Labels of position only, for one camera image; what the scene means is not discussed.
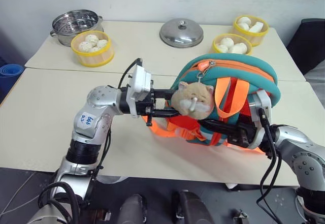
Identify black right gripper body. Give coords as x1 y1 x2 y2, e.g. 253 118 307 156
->
226 118 257 149

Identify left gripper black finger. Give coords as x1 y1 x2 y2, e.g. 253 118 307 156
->
153 88 176 101
153 109 180 118

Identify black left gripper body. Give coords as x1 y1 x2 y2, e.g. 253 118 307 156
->
135 88 157 127

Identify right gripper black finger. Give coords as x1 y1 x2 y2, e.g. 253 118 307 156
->
199 119 241 137

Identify orange and teal backpack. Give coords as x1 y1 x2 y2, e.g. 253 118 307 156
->
141 53 282 156

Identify stainless steel pot lid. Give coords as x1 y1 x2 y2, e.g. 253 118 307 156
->
159 18 204 48

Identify white handwritten label sticker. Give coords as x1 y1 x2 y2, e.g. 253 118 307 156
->
77 112 95 131

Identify yellow steamer basket round buns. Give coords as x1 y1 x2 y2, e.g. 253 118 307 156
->
212 33 253 56

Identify yellow steamer basket speckled buns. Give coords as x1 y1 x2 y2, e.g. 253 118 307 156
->
70 30 115 68

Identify dark rounded shape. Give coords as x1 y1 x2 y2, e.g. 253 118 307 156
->
119 194 148 224
172 190 214 224

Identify yellow steamer basket mixed buns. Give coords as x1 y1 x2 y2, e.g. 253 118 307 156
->
233 15 270 47

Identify oblong white steamed bun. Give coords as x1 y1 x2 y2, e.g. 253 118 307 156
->
248 21 264 34

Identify stainless steel steamer pot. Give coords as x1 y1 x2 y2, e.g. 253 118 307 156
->
50 9 104 47

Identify black chair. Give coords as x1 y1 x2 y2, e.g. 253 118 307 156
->
286 18 325 76

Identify blue rolled foam mat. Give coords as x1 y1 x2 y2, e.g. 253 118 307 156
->
0 63 25 103

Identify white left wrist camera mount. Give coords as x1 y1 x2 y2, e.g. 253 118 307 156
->
125 64 153 118

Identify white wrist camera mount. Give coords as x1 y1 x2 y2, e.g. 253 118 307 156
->
125 64 153 118
249 90 274 150

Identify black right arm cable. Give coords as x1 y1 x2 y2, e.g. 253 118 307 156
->
255 107 283 224

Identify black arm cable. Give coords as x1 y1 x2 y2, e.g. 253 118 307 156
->
255 107 283 224
117 57 143 90

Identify beige plush cat keychain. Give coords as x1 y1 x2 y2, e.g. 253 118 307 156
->
170 81 215 120

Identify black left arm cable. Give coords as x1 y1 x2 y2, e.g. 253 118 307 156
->
117 57 143 90

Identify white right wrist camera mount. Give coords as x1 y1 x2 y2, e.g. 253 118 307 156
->
249 90 274 150

